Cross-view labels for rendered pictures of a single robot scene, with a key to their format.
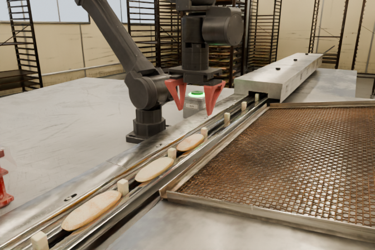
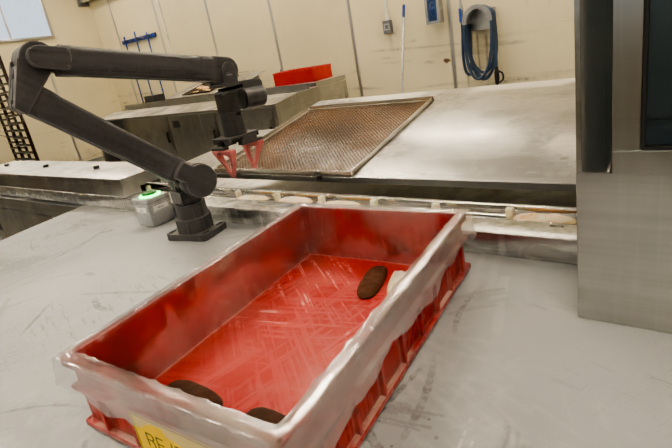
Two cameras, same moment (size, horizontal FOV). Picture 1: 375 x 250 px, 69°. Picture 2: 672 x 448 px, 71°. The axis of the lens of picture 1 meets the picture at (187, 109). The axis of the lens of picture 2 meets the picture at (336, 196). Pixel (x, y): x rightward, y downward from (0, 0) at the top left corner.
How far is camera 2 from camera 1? 1.14 m
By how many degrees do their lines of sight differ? 78
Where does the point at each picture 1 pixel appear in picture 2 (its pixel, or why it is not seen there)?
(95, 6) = (73, 108)
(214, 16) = (249, 86)
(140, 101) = (207, 186)
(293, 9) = not seen: outside the picture
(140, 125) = (205, 217)
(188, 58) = (241, 124)
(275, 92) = not seen: hidden behind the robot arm
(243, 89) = (133, 186)
